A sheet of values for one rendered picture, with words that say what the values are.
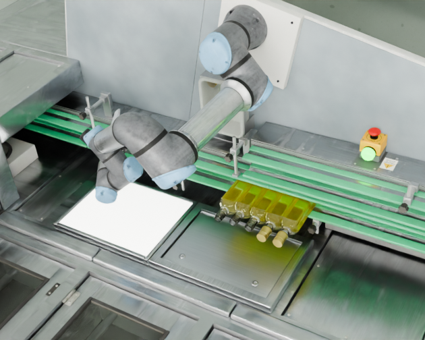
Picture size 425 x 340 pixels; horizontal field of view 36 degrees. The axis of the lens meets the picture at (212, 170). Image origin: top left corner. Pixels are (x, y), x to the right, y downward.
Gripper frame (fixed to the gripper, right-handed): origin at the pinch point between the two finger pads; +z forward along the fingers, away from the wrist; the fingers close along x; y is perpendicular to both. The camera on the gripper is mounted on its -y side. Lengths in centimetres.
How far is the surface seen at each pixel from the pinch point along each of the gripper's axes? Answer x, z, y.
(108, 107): -11.1, 16.9, 4.3
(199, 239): 3, -41, 38
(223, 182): 11.7, -19.4, 43.0
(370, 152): 63, -32, 64
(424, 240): 58, -54, 89
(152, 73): 10.3, 21.7, 12.1
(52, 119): -32.3, 19.1, -11.0
